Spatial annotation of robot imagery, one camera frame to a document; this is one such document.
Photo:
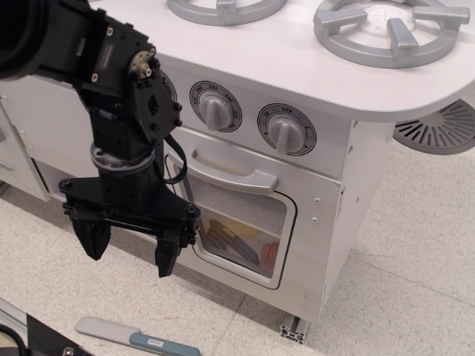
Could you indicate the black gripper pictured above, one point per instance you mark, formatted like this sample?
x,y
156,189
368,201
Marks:
x,y
138,201

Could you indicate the white oven door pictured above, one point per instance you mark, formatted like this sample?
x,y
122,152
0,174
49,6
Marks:
x,y
287,204

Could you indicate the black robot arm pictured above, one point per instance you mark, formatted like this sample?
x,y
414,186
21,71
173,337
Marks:
x,y
114,70

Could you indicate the grey left oven knob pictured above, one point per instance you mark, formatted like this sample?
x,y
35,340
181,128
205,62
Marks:
x,y
169,86

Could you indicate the grey oven knob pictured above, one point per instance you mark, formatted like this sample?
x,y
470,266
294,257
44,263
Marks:
x,y
169,86
215,106
286,129

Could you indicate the grey middle oven knob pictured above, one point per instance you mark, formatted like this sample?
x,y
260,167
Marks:
x,y
215,106

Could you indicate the grey right oven knob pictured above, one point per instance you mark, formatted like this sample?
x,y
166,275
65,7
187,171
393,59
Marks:
x,y
286,129

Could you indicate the yellow toy food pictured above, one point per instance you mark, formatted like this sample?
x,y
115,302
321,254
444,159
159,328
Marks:
x,y
233,227

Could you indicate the red toy food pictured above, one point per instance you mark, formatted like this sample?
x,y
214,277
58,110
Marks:
x,y
269,253

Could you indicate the aluminium extrusion foot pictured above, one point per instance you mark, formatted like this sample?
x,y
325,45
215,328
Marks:
x,y
294,328

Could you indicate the white toy kitchen stove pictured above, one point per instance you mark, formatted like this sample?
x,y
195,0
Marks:
x,y
247,138

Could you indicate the grey left burner grate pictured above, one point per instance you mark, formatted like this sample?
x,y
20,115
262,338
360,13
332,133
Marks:
x,y
225,13

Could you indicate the grey burner grate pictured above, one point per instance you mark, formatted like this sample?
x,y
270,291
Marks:
x,y
225,13
389,34

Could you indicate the grey right burner grate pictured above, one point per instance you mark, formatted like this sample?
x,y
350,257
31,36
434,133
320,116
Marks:
x,y
389,34

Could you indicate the grey slotted round disc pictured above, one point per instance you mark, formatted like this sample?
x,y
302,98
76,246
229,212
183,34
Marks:
x,y
449,130

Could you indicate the toy knife blue handle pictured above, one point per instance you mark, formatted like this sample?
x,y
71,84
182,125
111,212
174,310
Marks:
x,y
132,336

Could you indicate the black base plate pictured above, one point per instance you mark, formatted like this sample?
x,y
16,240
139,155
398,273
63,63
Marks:
x,y
32,337

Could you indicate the aluminium rail bottom left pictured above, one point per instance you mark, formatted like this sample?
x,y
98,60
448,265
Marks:
x,y
13,313

